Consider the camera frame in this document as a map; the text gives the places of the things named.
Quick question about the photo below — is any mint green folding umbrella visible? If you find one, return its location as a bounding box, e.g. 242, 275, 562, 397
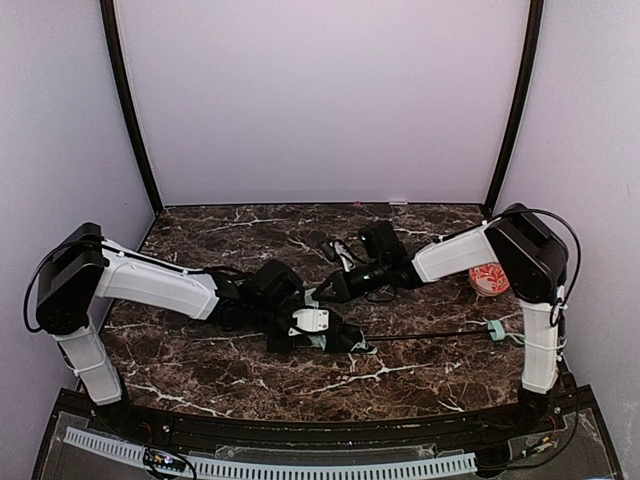
274, 289, 525, 355

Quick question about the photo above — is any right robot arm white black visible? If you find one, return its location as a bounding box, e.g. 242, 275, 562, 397
312, 203, 576, 394

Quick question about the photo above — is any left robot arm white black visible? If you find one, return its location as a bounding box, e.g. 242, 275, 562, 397
22, 222, 327, 408

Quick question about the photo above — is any red white patterned bowl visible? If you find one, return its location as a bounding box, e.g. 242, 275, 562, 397
468, 263, 510, 297

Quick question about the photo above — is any small green circuit board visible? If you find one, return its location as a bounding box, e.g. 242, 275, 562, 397
142, 449, 187, 474

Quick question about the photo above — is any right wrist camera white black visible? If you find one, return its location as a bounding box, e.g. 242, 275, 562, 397
320, 239, 356, 271

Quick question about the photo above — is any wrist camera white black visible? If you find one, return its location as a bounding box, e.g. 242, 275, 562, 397
288, 308, 330, 337
320, 239, 356, 271

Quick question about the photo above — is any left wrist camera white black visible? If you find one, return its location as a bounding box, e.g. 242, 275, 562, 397
288, 308, 330, 337

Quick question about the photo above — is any grey slotted cable duct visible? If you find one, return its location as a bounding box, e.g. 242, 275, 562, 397
63, 427, 477, 479

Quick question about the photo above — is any black front frame rail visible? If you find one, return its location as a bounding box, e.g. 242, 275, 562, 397
54, 387, 601, 454

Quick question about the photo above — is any right black corner post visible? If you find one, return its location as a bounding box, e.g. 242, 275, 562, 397
482, 0, 544, 216

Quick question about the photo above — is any black corner post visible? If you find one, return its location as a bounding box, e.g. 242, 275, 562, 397
99, 0, 164, 216
482, 0, 544, 216

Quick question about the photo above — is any left black corner post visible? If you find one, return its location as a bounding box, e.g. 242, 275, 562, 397
99, 0, 164, 216

